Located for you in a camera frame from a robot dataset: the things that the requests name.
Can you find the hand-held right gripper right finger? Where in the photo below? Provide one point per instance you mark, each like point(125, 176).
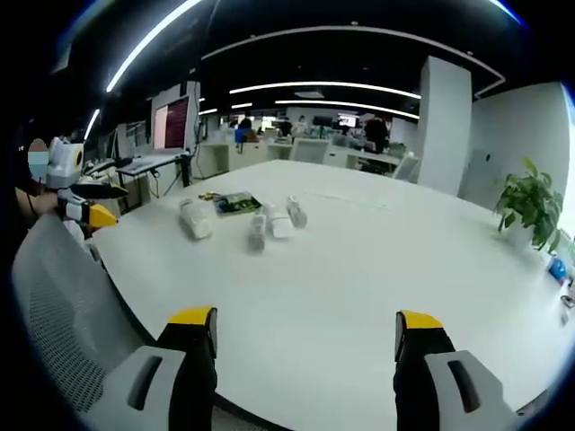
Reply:
point(431, 372)

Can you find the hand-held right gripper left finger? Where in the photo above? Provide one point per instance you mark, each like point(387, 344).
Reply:
point(179, 377)

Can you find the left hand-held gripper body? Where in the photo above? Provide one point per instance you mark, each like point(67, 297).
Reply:
point(63, 164)

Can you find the large white skincare bottle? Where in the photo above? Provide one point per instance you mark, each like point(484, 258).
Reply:
point(195, 220)

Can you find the slim clear skincare bottle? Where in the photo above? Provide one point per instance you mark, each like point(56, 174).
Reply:
point(257, 233)

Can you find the white skincare jar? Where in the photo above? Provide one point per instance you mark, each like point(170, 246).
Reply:
point(277, 222)

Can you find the grey-capped skincare bottle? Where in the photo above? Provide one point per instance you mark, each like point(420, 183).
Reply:
point(296, 211)

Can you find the white standing desk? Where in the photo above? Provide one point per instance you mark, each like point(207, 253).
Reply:
point(148, 161)

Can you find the large display screen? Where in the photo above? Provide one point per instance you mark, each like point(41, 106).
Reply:
point(170, 123)

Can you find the grey mesh office chair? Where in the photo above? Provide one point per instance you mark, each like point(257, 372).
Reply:
point(67, 314)

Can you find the small yellow item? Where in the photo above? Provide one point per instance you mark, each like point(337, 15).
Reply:
point(209, 196)

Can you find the green printed packet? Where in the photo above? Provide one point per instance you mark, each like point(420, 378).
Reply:
point(237, 203)

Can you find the long ceiling light strip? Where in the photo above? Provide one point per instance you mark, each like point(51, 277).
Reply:
point(148, 42)

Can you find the blue small object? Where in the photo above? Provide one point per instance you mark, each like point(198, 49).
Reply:
point(558, 268)

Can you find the green potted plant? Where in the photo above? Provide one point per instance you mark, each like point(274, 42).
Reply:
point(532, 197)

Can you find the white office chair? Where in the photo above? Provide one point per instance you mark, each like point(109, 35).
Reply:
point(310, 150)
point(408, 168)

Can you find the curved ceiling light strip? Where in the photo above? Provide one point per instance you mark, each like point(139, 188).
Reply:
point(323, 86)

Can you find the white square pillar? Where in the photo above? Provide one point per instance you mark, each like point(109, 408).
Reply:
point(444, 125)

